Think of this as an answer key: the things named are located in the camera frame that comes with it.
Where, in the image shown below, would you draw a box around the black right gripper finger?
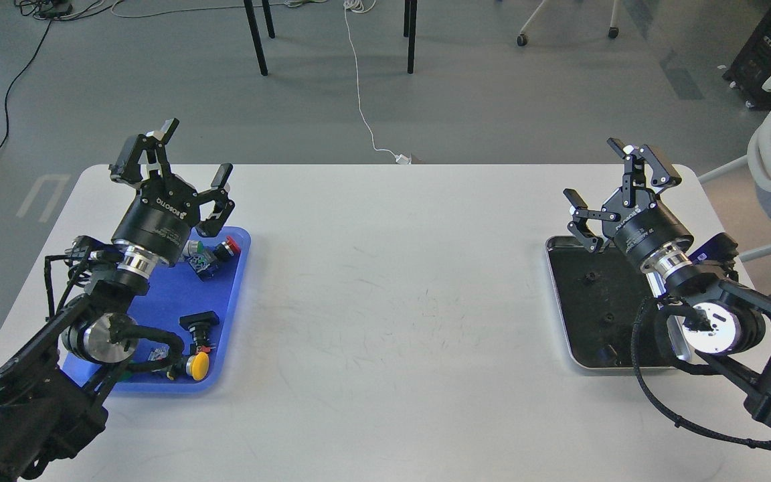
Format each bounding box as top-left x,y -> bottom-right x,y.
608,138 -> 682,208
563,189 -> 621,254

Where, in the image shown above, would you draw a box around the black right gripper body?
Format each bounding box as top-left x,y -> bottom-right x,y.
603,200 -> 694,268

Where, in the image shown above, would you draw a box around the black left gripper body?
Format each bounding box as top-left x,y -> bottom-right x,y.
111,177 -> 197,266

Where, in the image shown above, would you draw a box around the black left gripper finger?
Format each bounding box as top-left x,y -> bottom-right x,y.
109,118 -> 179,184
195,163 -> 235,238

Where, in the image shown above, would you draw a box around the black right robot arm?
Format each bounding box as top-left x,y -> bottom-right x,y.
564,137 -> 771,451

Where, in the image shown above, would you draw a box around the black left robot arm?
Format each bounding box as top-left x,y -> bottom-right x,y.
0,118 -> 235,481

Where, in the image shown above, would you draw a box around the green terminal block part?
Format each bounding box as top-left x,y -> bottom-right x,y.
180,239 -> 205,260

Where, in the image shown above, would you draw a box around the blue plastic tray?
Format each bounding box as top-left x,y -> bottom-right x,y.
62,226 -> 252,394

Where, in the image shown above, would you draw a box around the metal tray with black mat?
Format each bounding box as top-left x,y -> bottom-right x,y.
545,236 -> 652,374

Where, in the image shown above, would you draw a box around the white chair base with wheels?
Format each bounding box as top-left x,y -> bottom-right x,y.
513,1 -> 600,47

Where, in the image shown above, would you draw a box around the black equipment case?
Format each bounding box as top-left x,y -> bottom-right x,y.
722,7 -> 771,110

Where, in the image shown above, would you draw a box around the black table legs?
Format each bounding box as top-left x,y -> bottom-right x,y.
243,0 -> 419,76

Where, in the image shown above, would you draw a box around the red push button switch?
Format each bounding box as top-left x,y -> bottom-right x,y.
212,236 -> 242,263

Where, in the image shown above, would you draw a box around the black push button switch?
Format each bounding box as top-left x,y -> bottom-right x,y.
179,311 -> 220,355

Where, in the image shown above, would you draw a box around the yellow push button switch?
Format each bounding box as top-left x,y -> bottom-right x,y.
166,351 -> 210,382

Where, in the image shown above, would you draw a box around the black cable on floor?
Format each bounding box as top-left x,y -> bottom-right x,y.
0,0 -> 112,254

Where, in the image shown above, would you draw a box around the white cable on floor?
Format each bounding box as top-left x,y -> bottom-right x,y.
343,0 -> 413,165

